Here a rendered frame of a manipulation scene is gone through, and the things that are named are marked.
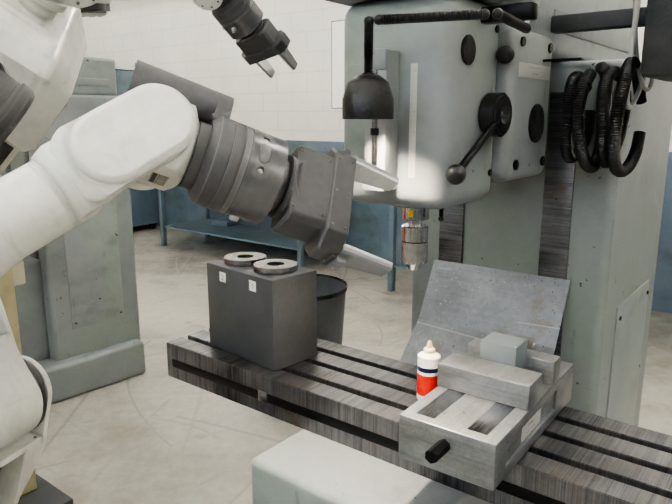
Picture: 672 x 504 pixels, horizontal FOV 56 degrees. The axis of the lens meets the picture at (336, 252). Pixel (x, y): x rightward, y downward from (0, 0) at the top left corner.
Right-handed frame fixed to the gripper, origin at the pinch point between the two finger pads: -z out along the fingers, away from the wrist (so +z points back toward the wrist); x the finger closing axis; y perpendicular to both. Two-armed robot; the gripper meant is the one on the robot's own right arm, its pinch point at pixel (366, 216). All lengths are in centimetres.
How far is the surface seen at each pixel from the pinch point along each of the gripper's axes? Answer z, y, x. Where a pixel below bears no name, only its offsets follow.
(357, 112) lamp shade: -1.8, 9.5, 21.7
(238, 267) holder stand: -4, 65, 21
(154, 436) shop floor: -28, 255, 15
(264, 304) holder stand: -9, 59, 12
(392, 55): -6.6, 10.0, 35.1
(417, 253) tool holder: -25.1, 30.0, 16.4
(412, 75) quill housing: -10.4, 10.3, 33.4
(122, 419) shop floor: -14, 276, 23
